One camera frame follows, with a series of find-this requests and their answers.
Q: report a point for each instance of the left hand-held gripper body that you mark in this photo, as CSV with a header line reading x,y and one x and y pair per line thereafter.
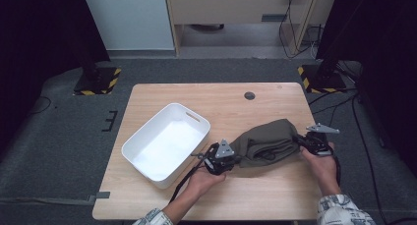
x,y
219,161

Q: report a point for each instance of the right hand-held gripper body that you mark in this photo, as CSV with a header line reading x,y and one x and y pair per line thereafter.
x,y
316,143

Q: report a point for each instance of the olive green pants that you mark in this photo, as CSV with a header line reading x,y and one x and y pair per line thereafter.
x,y
268,140

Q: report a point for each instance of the white plastic bin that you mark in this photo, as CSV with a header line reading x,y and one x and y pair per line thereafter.
x,y
170,149

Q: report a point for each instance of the person's left hand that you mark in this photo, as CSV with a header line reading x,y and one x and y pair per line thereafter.
x,y
203,182

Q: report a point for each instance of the person's right hand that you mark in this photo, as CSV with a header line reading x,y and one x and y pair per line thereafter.
x,y
323,169

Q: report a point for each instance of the black stand with striped base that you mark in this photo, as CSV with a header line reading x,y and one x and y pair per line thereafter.
x,y
323,81
98,82

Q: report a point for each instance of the black floor tape marks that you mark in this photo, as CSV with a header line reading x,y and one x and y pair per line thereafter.
x,y
113,120

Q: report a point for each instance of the grey tape strip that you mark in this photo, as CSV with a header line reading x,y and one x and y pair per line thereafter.
x,y
102,195

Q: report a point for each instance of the black curtain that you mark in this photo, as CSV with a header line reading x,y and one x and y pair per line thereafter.
x,y
39,38
383,38

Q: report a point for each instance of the beige wooden desk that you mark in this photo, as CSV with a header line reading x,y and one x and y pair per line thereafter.
x,y
229,9

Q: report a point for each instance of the white cabinet panel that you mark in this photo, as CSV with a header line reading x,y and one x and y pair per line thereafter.
x,y
131,18

